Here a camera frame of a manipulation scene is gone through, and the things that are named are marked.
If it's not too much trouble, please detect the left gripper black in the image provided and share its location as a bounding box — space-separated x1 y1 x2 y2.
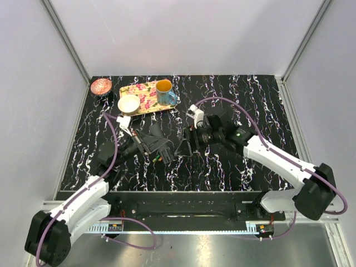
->
113 128 168 168

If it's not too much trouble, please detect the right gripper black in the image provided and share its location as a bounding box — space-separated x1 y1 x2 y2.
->
176 123 224 157

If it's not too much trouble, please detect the black remote control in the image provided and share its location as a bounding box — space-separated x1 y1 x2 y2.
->
159 147 174 165

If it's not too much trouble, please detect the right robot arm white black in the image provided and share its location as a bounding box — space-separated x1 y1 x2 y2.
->
175 106 336 221

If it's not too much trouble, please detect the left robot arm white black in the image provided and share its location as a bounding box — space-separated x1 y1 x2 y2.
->
24 124 168 266

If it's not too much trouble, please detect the green orange battery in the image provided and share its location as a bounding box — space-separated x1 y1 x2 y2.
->
152 156 161 163

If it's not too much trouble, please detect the blue mug orange inside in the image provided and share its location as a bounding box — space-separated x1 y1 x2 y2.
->
155 80 177 106

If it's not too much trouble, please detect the white small bowl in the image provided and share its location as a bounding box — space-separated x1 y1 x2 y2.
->
117 95 141 116

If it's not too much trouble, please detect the floral yellow tray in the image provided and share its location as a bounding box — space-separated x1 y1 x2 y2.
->
119 81 176 116

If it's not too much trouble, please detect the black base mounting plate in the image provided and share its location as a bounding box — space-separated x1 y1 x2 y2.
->
109 191 286 232

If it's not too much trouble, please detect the red patterned bowl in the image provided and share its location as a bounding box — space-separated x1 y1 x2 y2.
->
90 78 112 96

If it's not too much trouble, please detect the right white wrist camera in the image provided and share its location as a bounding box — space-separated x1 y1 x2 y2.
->
186 105 204 128

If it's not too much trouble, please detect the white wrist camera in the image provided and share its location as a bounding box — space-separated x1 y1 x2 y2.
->
186 105 204 128
116 116 132 136

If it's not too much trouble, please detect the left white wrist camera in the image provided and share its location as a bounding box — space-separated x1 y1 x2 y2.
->
116 116 132 136

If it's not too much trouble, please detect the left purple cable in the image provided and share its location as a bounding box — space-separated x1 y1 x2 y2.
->
36 112 158 266

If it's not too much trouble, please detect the purple cable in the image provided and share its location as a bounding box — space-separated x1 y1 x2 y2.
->
193 97 349 241
36 112 158 266

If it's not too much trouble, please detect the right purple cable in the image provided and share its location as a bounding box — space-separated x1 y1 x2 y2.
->
193 97 349 241

